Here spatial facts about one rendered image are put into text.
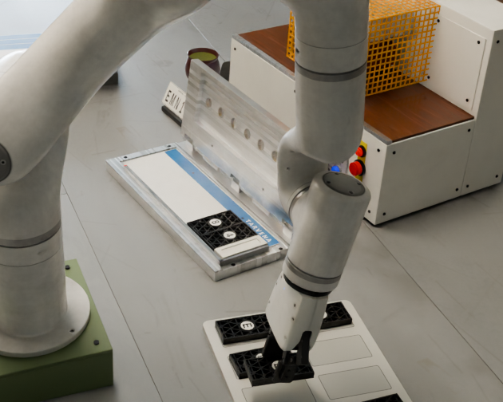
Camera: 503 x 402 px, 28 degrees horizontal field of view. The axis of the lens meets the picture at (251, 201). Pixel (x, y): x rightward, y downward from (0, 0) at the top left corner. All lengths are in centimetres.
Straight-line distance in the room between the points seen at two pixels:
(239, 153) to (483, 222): 51
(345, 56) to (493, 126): 92
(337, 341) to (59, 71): 70
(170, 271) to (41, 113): 62
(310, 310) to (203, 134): 76
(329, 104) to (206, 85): 87
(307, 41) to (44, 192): 46
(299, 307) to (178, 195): 65
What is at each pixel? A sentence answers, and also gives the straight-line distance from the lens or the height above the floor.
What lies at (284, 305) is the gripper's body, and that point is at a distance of 146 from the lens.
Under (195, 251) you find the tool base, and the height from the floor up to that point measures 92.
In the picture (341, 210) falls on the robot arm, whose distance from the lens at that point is 135.
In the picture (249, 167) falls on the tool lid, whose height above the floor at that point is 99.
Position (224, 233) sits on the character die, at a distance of 188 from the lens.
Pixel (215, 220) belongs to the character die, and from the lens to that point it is 192.
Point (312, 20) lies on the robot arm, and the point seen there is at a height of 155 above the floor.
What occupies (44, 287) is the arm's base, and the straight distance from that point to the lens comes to 152.
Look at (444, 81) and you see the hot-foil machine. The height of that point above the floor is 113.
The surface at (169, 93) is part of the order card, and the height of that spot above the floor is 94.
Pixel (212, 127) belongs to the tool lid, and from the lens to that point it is 209.
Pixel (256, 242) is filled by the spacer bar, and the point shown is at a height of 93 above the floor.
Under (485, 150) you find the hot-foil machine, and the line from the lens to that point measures 212.
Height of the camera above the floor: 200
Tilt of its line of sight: 33 degrees down
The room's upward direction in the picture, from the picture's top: 4 degrees clockwise
